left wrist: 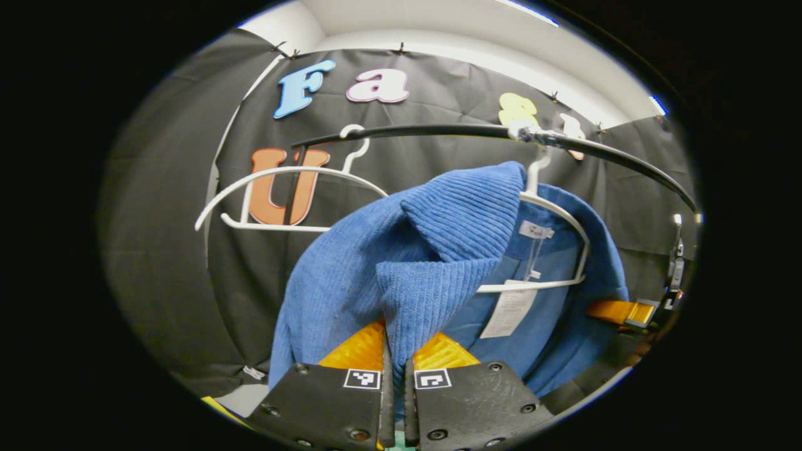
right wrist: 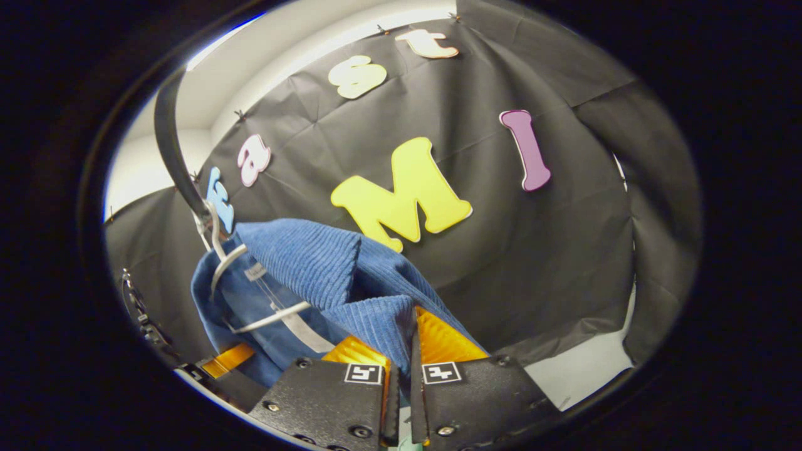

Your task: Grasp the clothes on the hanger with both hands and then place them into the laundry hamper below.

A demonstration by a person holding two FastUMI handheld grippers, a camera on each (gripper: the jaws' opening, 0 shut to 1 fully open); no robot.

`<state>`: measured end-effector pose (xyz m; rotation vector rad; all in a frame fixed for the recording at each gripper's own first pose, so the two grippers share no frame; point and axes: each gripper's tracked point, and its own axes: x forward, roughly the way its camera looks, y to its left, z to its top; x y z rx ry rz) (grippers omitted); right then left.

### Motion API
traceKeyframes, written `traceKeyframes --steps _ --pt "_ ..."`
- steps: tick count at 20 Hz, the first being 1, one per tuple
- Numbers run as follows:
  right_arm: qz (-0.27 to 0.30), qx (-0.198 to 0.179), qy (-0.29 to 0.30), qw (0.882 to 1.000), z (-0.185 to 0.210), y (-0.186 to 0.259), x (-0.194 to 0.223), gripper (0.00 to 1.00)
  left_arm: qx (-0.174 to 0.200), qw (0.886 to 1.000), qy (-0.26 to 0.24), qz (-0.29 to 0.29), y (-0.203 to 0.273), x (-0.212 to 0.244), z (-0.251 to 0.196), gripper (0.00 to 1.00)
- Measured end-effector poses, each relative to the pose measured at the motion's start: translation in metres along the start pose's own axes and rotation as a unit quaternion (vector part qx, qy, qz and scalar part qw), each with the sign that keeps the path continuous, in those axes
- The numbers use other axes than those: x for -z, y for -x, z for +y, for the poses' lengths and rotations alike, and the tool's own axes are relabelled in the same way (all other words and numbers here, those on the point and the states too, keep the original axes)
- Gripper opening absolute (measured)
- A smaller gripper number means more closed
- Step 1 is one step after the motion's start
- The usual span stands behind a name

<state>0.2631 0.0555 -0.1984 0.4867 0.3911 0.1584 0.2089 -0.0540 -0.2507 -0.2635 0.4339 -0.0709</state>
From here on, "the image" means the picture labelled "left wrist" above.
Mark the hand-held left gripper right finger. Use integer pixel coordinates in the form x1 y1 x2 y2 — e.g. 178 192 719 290
404 331 555 451

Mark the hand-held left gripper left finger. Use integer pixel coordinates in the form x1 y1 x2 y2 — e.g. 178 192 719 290
247 318 397 451

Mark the blue corduroy jacket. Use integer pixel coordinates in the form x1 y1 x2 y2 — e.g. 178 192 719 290
268 161 629 417

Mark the white hanger with metal hook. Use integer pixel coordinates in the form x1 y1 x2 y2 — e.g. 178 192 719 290
476 128 591 294

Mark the empty white clothes hanger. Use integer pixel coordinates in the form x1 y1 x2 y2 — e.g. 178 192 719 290
194 124 390 234

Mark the black clothes rack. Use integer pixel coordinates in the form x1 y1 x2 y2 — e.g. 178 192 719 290
283 123 699 226

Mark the black backdrop cloth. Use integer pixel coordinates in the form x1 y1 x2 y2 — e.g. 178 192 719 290
97 28 699 402

